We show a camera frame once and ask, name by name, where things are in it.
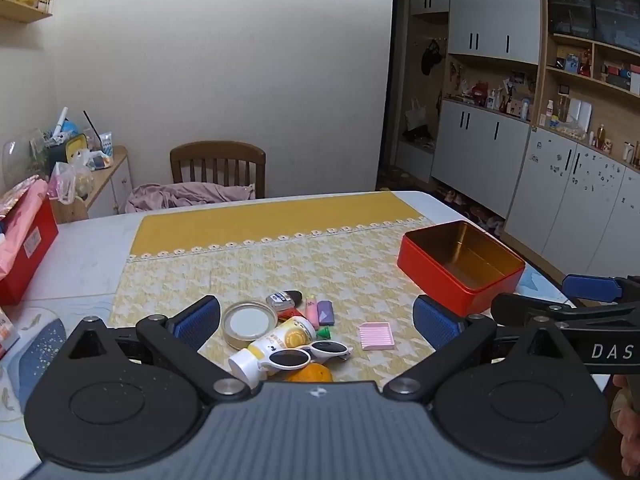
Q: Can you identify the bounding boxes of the silver and black small gadget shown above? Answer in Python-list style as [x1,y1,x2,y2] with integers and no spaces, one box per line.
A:
[265,289,304,311]

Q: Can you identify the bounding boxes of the brown wooden chair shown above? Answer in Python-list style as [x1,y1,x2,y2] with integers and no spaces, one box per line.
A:
[169,140,267,200]

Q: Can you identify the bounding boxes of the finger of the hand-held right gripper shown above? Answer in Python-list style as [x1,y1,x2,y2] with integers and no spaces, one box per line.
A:
[562,273,640,305]
[490,292,577,331]

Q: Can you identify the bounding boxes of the clear plastic bag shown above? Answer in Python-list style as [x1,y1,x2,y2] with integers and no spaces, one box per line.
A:
[48,160,96,206]

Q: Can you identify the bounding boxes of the cream and yellow bottle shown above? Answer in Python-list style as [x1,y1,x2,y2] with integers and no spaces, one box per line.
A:
[228,316,317,391]

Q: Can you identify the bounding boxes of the wooden wall shelf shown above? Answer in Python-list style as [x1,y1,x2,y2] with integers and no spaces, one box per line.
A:
[0,0,54,24]

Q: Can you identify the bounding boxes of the pink cloth on chair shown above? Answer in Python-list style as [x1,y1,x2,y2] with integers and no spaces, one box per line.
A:
[124,182,257,215]

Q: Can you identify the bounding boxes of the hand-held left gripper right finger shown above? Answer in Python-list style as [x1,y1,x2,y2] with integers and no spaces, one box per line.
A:
[382,294,573,404]

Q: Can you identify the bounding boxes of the pink ribbed square tray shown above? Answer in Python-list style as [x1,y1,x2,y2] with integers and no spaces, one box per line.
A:
[357,321,396,352]

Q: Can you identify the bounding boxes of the row of shoes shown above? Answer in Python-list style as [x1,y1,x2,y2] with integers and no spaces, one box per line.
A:
[434,186,507,237]

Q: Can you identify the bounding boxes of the white tote bag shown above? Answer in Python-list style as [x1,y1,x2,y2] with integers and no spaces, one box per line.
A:
[403,98,429,134]

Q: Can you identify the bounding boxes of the person's right hand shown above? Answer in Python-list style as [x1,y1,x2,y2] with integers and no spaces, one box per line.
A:
[611,374,640,479]

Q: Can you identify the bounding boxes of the red metal tin box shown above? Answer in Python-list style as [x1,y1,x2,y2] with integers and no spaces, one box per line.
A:
[396,220,527,319]

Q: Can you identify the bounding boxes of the yellow patterned table mat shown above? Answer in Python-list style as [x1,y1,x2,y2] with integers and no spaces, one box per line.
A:
[107,190,501,397]

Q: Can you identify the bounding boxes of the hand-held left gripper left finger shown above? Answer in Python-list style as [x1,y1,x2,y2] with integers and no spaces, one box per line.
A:
[66,295,251,404]

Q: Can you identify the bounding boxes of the white sunglasses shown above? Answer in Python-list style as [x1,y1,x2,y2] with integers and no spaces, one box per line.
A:
[263,339,354,372]

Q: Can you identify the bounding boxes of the low wooden side cabinet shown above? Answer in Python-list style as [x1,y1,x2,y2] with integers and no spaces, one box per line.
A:
[50,145,134,224]

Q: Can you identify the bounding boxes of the clutter of shelf items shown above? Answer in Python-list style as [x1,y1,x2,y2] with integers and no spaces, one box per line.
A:
[444,35,640,167]

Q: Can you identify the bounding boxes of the white and wood cabinet unit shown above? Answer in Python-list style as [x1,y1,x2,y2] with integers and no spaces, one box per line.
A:
[396,0,640,287]

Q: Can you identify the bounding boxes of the clear glass dome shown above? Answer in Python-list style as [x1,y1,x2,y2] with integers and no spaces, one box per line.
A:
[2,129,51,187]

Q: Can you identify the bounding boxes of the orange fruit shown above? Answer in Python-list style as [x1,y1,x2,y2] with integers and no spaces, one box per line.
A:
[284,363,335,384]

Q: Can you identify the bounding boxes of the black hanging bag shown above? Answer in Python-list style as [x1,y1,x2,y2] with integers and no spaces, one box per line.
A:
[420,39,445,77]

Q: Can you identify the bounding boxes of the pink wrapping paper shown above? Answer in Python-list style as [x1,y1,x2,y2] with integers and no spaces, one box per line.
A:
[0,179,49,282]

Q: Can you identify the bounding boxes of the red cardboard box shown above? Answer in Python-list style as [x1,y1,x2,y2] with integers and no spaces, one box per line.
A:
[0,194,60,307]

